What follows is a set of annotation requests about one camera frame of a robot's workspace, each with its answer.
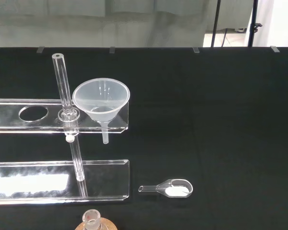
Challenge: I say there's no clear acrylic funnel stand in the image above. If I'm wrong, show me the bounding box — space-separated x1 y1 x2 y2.
0 53 131 207

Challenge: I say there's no thin black tripod pole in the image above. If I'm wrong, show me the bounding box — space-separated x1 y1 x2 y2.
210 0 222 48

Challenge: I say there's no black bench cloth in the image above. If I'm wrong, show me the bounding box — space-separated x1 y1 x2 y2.
0 46 288 230

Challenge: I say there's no cork ring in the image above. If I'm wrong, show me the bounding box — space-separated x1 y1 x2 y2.
73 216 119 230

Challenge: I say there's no grey fabric curtain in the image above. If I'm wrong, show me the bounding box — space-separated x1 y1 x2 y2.
0 0 253 48

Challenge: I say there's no black stand with clamp knob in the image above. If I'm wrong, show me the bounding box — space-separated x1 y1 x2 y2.
247 0 263 47

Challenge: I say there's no glass weighing funnel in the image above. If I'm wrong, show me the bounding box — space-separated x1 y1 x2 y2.
137 178 194 198

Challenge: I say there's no glass round-bottom flask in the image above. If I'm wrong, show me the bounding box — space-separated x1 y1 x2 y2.
82 208 102 230

